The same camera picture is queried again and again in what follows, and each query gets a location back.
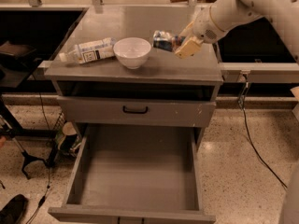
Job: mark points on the wire basket with cups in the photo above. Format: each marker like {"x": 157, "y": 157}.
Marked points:
{"x": 67, "y": 140}

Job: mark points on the grey drawer cabinet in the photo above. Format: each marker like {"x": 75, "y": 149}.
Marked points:
{"x": 163, "y": 77}

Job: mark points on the clear plastic water bottle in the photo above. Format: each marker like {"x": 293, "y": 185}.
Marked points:
{"x": 90, "y": 51}

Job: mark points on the black tripod stand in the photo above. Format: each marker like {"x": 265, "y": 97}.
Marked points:
{"x": 7, "y": 130}

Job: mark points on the black drawer handle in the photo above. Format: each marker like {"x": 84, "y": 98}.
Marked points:
{"x": 141, "y": 111}

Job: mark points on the black side table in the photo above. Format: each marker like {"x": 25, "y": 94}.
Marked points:
{"x": 17, "y": 63}

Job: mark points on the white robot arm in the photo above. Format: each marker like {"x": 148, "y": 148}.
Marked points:
{"x": 215, "y": 21}

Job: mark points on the white ceramic bowl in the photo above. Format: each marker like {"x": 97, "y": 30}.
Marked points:
{"x": 132, "y": 52}

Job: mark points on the grey open middle drawer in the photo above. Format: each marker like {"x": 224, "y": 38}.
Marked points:
{"x": 126, "y": 174}

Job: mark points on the blue silver redbull can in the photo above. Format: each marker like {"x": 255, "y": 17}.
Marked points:
{"x": 167, "y": 41}

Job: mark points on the black shoe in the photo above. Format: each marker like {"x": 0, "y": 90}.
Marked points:
{"x": 12, "y": 212}

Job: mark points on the metal rail frame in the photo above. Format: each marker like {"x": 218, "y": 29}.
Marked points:
{"x": 269, "y": 73}

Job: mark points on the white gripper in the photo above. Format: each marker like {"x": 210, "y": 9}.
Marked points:
{"x": 204, "y": 27}

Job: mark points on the grey top drawer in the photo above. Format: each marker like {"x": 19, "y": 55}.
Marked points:
{"x": 161, "y": 112}

